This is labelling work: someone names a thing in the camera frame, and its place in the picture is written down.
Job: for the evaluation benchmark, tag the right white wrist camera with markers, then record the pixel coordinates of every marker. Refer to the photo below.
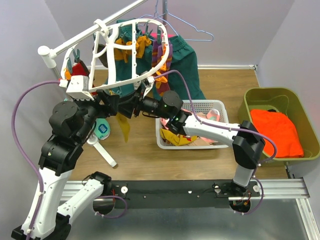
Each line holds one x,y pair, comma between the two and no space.
147,82

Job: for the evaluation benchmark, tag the purple striped hanging sock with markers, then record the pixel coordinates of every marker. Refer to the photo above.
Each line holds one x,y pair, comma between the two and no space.
158,50

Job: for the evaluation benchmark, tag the green trousers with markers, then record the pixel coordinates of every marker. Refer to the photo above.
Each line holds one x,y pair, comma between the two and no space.
184,60

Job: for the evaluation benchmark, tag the vertical metal pole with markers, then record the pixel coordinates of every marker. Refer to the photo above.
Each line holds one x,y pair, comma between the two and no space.
164,13

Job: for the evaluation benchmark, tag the blue wire hanger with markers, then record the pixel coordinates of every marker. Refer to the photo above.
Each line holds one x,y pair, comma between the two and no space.
157,15

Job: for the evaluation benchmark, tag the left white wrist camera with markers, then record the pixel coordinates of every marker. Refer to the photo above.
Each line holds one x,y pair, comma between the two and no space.
77,87

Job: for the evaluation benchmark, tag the red hanging garment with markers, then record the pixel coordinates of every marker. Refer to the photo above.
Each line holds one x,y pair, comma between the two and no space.
79,68

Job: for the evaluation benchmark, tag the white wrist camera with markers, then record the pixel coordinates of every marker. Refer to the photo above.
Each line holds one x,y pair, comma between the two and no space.
147,82
77,87

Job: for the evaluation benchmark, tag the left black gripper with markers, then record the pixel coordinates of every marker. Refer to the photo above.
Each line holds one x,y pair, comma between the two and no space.
110,107

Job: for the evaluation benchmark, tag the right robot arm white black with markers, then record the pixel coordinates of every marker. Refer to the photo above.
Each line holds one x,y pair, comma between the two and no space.
246,142

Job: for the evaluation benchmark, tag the orange cloth in bin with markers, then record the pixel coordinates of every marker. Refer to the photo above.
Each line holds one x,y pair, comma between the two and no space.
280,129

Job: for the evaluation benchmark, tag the pink socks in basket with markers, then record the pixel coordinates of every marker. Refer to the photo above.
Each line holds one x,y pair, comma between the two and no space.
190,141

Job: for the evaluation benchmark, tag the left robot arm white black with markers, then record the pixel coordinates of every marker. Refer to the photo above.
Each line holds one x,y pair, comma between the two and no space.
72,123

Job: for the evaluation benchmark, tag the pink garment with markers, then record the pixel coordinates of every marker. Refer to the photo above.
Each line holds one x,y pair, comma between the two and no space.
168,36

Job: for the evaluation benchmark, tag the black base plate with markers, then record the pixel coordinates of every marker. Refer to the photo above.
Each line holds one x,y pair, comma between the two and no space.
172,194

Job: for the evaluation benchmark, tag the white drying rack pole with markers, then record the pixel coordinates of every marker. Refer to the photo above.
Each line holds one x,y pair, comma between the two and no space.
105,36

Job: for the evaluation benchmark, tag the white laundry basket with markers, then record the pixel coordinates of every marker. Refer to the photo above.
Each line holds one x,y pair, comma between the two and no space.
200,106

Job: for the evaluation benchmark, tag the mustard yellow sock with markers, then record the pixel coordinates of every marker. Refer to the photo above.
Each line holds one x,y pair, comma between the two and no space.
124,126

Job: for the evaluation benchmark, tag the aluminium rail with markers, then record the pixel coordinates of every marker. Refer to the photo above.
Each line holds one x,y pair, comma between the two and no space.
273,189

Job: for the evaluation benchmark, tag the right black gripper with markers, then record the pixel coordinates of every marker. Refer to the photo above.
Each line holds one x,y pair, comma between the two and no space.
126,108

